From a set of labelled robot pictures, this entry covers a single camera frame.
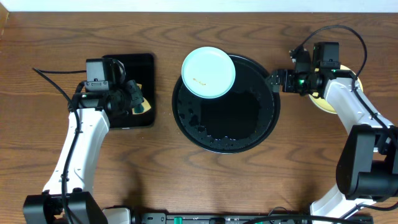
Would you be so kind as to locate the black round tray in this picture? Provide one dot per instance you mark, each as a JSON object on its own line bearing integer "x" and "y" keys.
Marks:
{"x": 235, "y": 122}

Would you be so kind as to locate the black rectangular tray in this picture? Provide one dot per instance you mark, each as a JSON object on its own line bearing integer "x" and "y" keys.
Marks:
{"x": 141, "y": 68}

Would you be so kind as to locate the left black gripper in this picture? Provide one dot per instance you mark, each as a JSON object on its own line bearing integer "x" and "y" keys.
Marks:
{"x": 134, "y": 98}

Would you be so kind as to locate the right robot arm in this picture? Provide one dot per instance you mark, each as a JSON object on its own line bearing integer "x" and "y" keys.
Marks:
{"x": 367, "y": 169}

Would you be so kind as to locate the light blue plate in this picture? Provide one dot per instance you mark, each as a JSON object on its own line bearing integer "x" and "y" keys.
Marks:
{"x": 208, "y": 72}

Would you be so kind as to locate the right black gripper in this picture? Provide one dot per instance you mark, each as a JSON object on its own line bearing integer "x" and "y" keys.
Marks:
{"x": 290, "y": 75}

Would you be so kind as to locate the yellow plate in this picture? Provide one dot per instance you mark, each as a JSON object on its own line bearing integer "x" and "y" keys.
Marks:
{"x": 323, "y": 104}

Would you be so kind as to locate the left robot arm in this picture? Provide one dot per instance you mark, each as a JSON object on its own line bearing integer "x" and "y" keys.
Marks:
{"x": 68, "y": 195}

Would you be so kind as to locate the green yellow sponge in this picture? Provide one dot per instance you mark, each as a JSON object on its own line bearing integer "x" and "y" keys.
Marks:
{"x": 142, "y": 107}

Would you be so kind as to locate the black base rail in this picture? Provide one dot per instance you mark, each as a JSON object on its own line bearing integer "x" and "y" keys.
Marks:
{"x": 217, "y": 218}

